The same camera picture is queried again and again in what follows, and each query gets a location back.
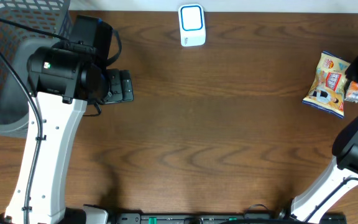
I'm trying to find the orange snack packet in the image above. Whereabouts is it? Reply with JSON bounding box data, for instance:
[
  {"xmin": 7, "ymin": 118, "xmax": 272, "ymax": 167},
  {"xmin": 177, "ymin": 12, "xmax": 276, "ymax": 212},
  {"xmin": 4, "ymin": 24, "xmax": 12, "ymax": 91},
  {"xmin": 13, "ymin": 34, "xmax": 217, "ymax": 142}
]
[{"xmin": 345, "ymin": 81, "xmax": 358, "ymax": 103}]

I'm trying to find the yellow snack bag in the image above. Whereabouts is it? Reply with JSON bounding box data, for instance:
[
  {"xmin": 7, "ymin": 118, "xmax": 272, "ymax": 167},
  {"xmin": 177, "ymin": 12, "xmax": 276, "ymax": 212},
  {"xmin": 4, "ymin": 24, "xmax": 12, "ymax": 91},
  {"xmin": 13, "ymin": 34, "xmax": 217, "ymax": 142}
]
[{"xmin": 302, "ymin": 51, "xmax": 350, "ymax": 118}]

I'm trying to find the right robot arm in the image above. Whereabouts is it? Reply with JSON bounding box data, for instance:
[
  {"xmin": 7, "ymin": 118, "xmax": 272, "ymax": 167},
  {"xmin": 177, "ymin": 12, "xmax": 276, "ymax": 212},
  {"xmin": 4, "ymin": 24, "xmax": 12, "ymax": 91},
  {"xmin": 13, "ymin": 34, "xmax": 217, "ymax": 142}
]
[{"xmin": 286, "ymin": 56, "xmax": 358, "ymax": 223}]

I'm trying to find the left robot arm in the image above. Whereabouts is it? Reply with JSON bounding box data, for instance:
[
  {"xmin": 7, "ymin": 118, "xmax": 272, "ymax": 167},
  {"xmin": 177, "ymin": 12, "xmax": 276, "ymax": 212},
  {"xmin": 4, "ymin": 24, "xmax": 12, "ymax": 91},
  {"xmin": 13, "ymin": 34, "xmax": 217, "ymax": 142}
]
[{"xmin": 0, "ymin": 42, "xmax": 134, "ymax": 223}]

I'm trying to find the white barcode scanner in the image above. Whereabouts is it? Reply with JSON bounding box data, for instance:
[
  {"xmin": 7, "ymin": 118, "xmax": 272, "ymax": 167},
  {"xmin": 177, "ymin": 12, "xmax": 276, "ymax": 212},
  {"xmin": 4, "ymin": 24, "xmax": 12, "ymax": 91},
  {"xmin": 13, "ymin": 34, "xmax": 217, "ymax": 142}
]
[{"xmin": 178, "ymin": 4, "xmax": 206, "ymax": 47}]

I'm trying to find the dark grey plastic basket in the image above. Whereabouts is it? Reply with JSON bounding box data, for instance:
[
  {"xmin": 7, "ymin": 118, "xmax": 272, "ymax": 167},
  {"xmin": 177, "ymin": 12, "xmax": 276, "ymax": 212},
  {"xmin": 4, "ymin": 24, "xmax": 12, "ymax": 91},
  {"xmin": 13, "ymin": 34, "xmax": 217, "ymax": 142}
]
[{"xmin": 0, "ymin": 0, "xmax": 72, "ymax": 138}]

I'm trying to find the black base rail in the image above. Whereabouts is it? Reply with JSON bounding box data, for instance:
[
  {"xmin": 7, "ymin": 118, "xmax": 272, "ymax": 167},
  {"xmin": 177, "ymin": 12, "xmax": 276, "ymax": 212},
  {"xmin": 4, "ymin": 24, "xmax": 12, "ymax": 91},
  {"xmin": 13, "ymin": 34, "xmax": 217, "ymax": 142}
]
[{"xmin": 113, "ymin": 212, "xmax": 348, "ymax": 224}]

